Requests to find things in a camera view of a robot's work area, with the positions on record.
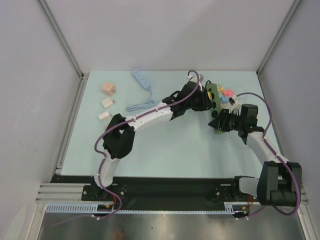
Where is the yellow plug adapter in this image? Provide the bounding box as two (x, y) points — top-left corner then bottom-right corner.
(207, 92), (212, 100)

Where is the green power strip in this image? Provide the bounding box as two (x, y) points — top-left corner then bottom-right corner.
(205, 81), (222, 120)

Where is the white Honor charger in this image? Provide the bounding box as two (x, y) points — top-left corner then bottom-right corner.
(100, 97), (115, 109)

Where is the pink deer cube socket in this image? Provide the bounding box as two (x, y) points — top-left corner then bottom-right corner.
(101, 82), (116, 97)

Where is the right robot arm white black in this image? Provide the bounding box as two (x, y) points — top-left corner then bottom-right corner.
(209, 104), (302, 208)

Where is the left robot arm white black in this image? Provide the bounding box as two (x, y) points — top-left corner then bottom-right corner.
(92, 81), (213, 200)

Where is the light blue cube charger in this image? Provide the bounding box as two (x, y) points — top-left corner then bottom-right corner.
(220, 96), (229, 105)

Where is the small yellow orange adapter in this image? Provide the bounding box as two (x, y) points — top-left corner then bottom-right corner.
(217, 85), (225, 92)

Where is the red pink cube charger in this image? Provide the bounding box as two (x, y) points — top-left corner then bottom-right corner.
(223, 89), (235, 98)

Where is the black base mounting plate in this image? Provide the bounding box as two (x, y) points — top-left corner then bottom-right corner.
(51, 175), (257, 207)

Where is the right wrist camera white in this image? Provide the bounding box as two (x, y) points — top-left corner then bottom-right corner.
(228, 95), (242, 112)

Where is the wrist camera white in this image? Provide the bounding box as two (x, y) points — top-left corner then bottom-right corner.
(187, 74), (204, 89)
(228, 95), (242, 112)

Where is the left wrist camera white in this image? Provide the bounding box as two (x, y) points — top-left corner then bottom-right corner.
(187, 74), (204, 89)

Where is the right aluminium frame post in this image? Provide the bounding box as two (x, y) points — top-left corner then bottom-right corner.
(256, 0), (303, 78)

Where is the aluminium frame post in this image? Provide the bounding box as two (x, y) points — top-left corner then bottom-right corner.
(256, 0), (303, 78)
(36, 0), (85, 80)

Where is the grey cable duct rail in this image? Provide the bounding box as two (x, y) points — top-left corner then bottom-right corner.
(45, 201), (250, 216)

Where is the left aluminium frame post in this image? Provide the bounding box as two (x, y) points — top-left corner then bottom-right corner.
(36, 0), (85, 80)

